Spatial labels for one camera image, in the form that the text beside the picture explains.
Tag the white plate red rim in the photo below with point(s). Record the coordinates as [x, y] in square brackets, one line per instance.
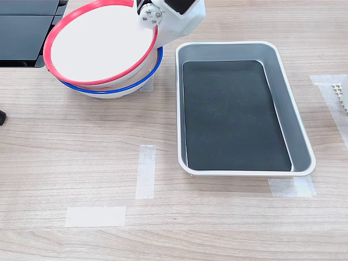
[100, 46]

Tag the white plate blue rim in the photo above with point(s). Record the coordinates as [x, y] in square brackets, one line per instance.
[108, 93]

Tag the black mat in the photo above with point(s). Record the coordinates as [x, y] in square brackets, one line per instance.
[231, 117]

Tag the black flat device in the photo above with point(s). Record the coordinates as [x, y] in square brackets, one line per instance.
[21, 35]

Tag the long clear tape strip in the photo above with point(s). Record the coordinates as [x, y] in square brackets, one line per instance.
[145, 171]
[329, 92]

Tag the steel tray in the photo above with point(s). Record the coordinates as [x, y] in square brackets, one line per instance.
[296, 108]

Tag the pale perforated plate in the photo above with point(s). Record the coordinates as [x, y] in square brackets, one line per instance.
[340, 93]

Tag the small black object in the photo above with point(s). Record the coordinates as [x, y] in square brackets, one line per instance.
[2, 117]

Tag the wide clear tape patch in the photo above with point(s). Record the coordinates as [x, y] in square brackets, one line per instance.
[95, 216]

